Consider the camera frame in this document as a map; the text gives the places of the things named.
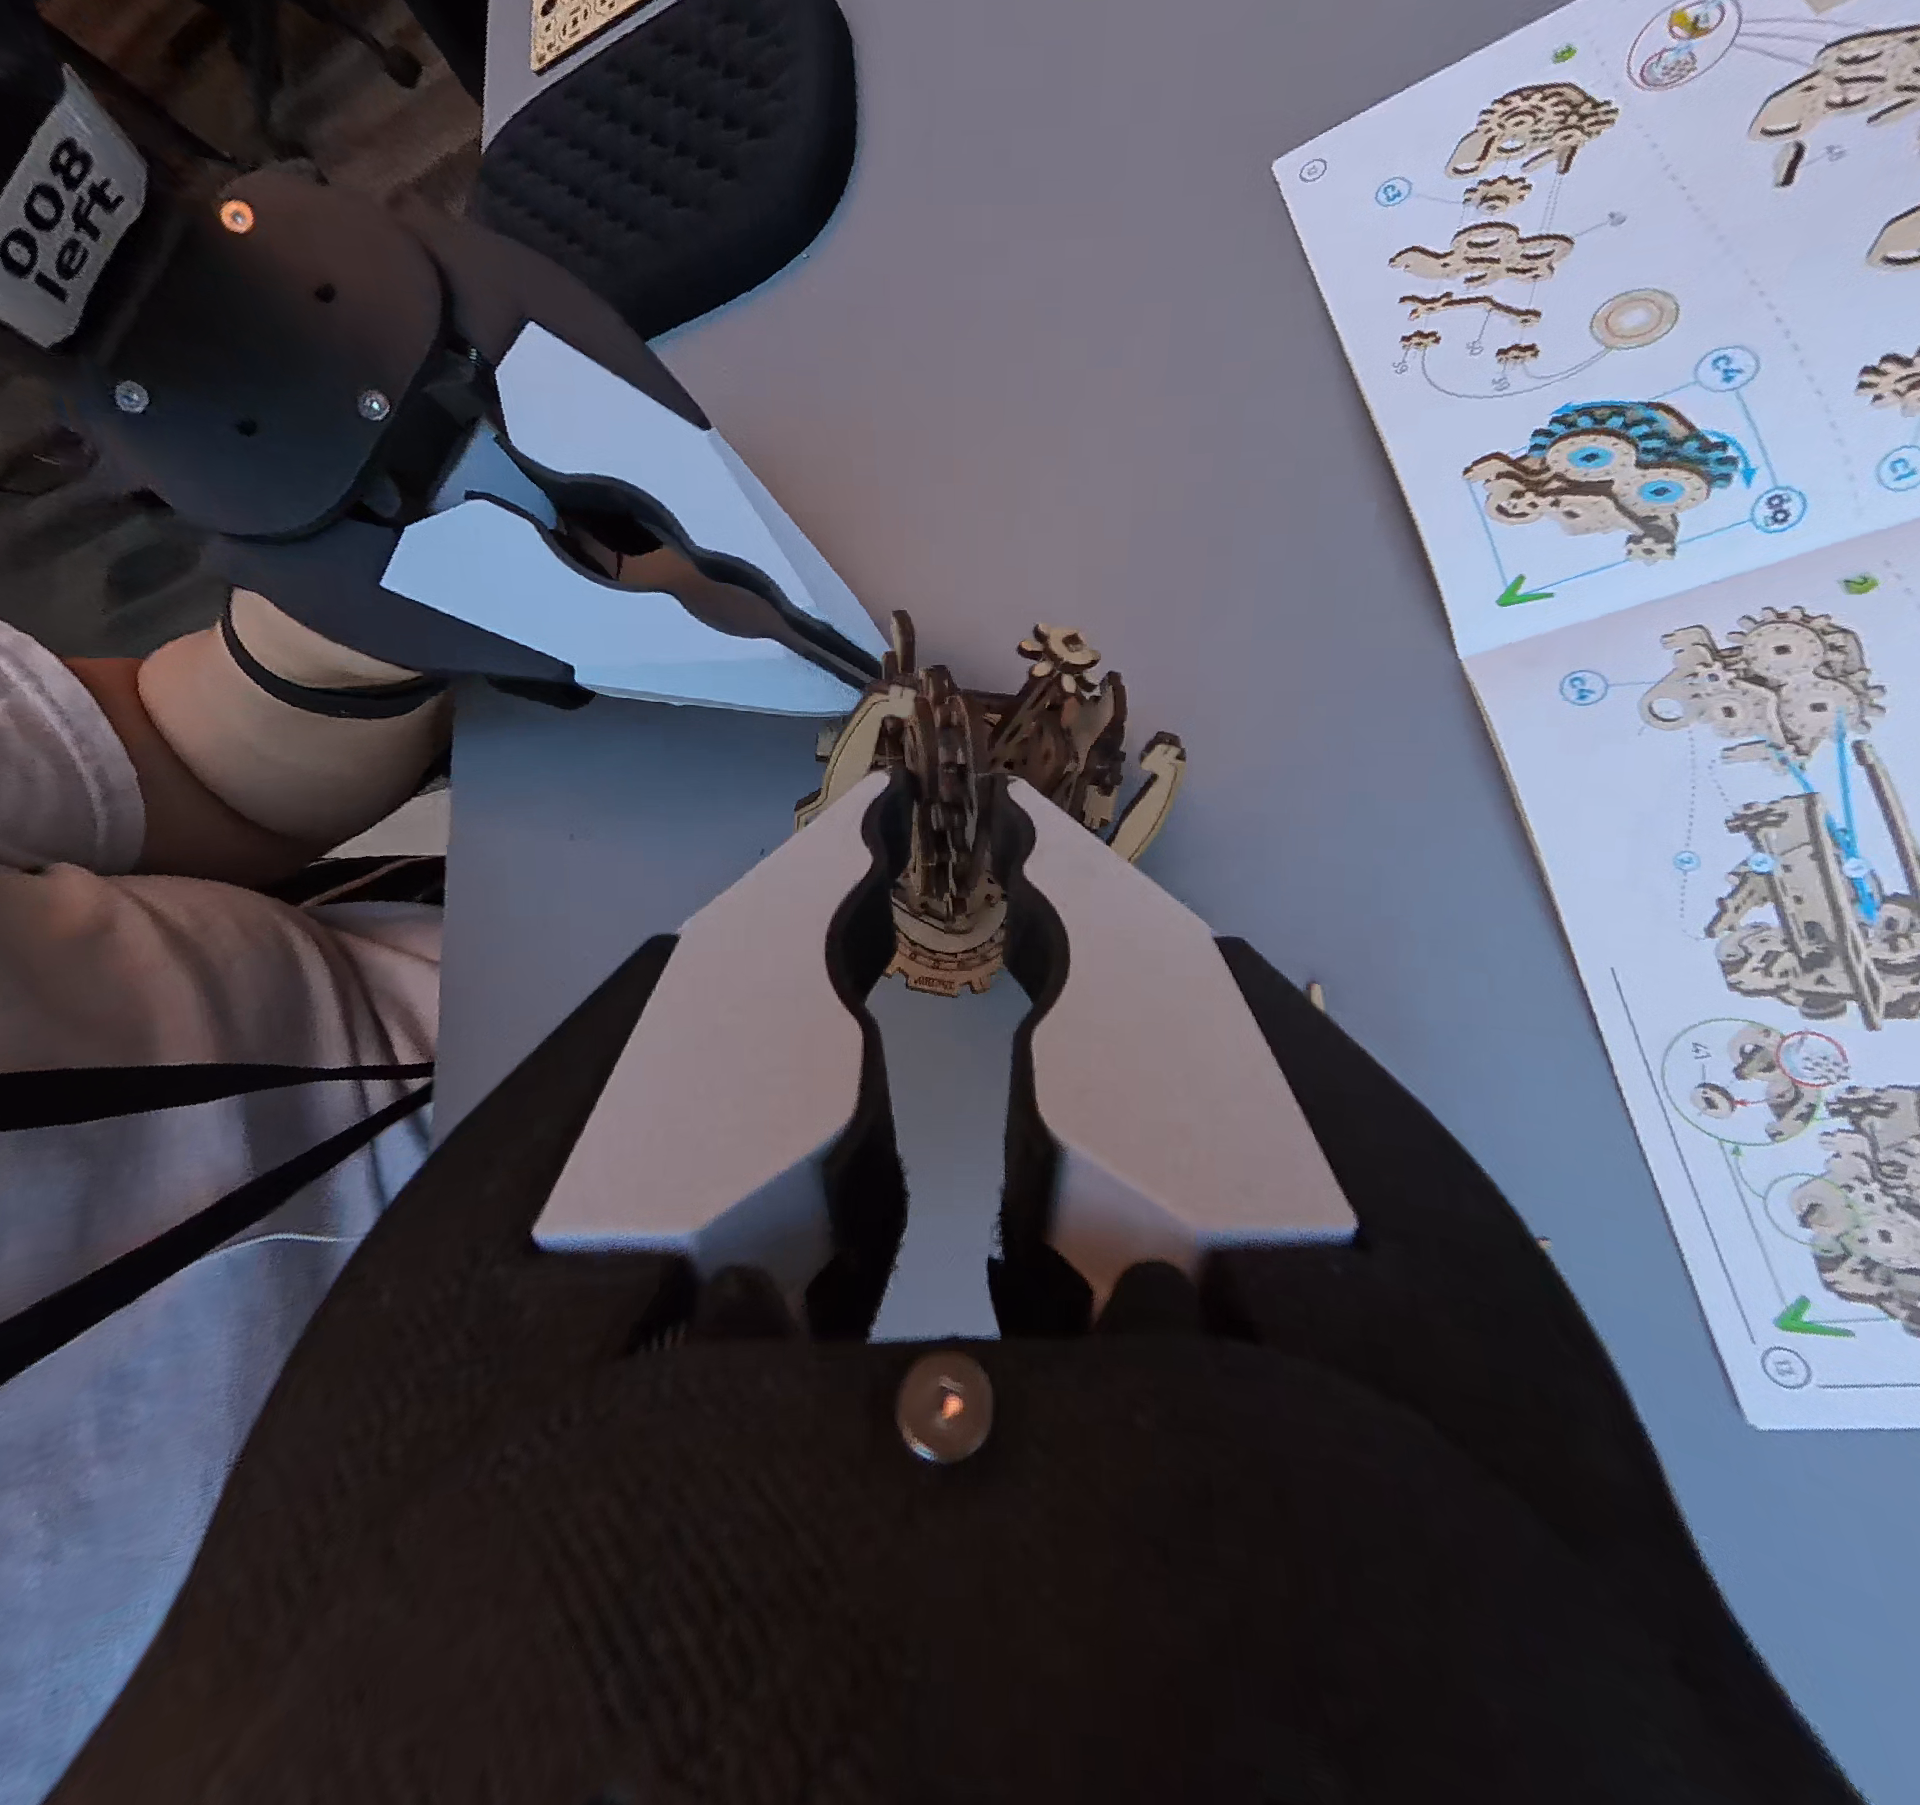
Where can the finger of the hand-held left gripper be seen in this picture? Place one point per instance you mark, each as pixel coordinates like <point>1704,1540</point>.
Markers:
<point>645,439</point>
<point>600,636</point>

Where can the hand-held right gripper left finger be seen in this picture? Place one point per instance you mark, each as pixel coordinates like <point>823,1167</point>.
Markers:
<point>721,1085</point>

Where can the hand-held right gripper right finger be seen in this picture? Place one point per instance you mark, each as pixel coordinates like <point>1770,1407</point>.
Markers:
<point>1169,1085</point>

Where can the wooden model frame assembly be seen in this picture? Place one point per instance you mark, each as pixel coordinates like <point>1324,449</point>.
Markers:
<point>1066,742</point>

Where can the wooden gear assembly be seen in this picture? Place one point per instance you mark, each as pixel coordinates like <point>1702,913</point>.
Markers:
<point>947,755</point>

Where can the person's left forearm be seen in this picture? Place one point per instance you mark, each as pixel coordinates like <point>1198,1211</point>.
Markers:
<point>284,785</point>

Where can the black wristband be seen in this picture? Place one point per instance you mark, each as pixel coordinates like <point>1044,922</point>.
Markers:
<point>330,697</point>

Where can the black wrist rest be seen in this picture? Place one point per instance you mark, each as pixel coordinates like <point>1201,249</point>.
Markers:
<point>674,157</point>

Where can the person's white shirt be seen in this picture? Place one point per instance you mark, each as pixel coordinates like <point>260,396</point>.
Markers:
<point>150,965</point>

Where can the white instruction booklet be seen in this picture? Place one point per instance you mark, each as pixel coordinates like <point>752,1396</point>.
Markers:
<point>1651,558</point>

